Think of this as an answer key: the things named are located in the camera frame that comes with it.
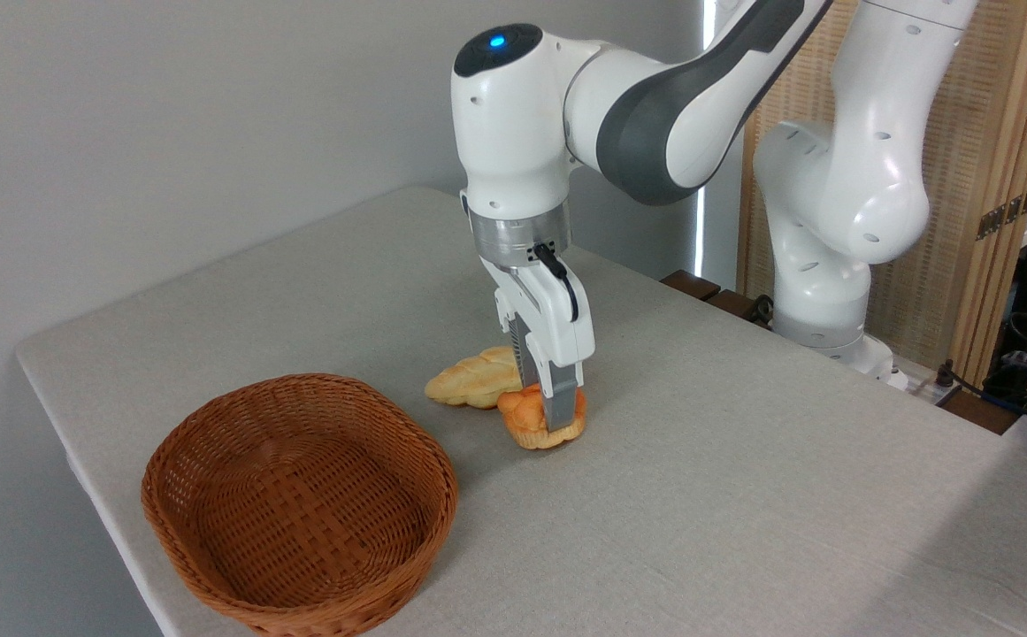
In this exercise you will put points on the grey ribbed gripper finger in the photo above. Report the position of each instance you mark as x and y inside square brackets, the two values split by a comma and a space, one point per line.
[560, 402]
[524, 358]

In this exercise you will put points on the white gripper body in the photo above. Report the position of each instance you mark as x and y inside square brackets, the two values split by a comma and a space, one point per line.
[557, 336]

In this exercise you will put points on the round orange bread bun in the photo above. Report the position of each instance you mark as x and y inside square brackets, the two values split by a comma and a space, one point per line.
[526, 420]

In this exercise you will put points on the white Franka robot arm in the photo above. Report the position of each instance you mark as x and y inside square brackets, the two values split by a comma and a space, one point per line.
[522, 133]

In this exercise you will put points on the long braided bread loaf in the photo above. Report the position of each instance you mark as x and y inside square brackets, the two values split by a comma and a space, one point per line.
[473, 382]

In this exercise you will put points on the brown wicker basket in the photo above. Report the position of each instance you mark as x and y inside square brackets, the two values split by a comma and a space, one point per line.
[301, 504]

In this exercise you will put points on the dark wooden block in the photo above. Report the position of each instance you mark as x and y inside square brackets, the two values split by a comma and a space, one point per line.
[690, 284]
[734, 304]

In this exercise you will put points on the grey tablecloth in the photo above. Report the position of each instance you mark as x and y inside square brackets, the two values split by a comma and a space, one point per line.
[743, 495]

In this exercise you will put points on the dark wooden board edge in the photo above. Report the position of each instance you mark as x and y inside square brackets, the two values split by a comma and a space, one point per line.
[982, 413]

